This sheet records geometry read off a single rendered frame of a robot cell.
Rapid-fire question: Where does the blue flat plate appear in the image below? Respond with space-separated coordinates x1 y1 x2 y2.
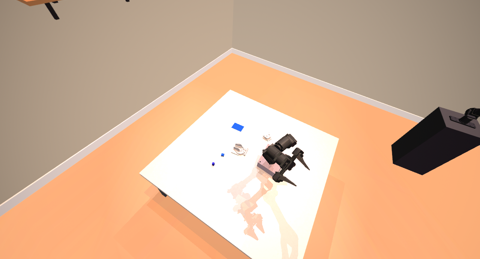
232 123 244 132

